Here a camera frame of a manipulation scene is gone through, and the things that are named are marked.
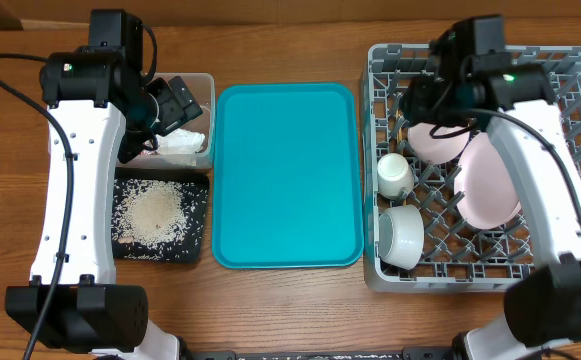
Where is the red snack wrapper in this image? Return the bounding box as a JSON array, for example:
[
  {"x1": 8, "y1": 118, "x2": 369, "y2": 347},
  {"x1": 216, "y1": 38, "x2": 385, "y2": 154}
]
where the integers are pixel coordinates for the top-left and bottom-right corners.
[{"x1": 143, "y1": 140, "x2": 158, "y2": 152}]

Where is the white napkin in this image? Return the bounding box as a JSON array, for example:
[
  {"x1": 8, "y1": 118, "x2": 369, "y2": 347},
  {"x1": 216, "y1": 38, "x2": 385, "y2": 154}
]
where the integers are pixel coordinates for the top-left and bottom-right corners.
[{"x1": 156, "y1": 129, "x2": 206, "y2": 155}]

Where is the small pink bowl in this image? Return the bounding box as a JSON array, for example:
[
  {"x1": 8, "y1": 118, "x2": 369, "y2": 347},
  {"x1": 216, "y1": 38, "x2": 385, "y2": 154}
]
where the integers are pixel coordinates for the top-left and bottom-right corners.
[{"x1": 407, "y1": 123, "x2": 470, "y2": 165}]

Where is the large pink plate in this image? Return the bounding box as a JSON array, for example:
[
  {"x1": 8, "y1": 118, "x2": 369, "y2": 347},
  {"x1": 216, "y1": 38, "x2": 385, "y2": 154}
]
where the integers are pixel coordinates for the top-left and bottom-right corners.
[{"x1": 454, "y1": 133, "x2": 521, "y2": 230}]

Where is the white paper cup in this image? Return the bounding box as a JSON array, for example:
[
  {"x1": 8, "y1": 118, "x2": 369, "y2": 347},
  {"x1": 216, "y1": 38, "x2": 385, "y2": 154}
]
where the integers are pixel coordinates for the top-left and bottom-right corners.
[{"x1": 377, "y1": 153, "x2": 414, "y2": 200}]

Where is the cooked white rice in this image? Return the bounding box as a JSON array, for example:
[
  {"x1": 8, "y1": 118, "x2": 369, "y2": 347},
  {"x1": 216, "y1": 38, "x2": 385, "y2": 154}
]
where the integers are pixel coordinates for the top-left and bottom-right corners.
[{"x1": 111, "y1": 178, "x2": 207, "y2": 261}]

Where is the grey rice bowl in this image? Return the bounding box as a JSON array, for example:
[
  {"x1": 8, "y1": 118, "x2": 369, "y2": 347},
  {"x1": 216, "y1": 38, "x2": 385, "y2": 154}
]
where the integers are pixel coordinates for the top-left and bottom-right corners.
[{"x1": 378, "y1": 205, "x2": 425, "y2": 270}]

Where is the grey dishwasher rack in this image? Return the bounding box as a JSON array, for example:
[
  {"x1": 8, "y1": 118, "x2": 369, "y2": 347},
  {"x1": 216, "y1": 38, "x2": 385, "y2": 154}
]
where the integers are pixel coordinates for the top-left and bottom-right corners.
[{"x1": 361, "y1": 43, "x2": 581, "y2": 293}]

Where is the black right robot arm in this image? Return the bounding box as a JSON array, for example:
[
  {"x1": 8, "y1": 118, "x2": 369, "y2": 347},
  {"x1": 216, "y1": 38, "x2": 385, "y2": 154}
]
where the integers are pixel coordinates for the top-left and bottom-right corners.
[{"x1": 399, "y1": 15, "x2": 581, "y2": 359}]

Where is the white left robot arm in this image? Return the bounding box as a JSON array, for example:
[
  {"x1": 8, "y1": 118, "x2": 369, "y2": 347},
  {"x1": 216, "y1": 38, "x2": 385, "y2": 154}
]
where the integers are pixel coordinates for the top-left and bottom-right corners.
[{"x1": 5, "y1": 9, "x2": 202, "y2": 359}]

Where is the clear plastic waste bin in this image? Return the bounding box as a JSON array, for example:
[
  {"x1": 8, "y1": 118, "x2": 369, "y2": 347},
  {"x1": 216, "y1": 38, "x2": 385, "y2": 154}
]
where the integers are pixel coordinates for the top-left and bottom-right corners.
[{"x1": 119, "y1": 73, "x2": 216, "y2": 169}]

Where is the black food waste tray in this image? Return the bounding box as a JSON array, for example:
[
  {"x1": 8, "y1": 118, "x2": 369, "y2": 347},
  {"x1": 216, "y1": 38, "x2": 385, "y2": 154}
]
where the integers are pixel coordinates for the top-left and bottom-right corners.
[{"x1": 110, "y1": 167, "x2": 211, "y2": 265}]

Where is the teal serving tray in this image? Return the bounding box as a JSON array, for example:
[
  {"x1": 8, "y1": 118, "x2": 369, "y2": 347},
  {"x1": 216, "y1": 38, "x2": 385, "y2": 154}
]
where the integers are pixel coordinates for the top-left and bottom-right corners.
[{"x1": 212, "y1": 83, "x2": 364, "y2": 269}]

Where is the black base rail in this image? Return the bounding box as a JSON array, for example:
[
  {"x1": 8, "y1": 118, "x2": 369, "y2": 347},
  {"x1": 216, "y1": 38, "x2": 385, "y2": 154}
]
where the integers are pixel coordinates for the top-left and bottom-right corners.
[{"x1": 190, "y1": 346, "x2": 461, "y2": 360}]

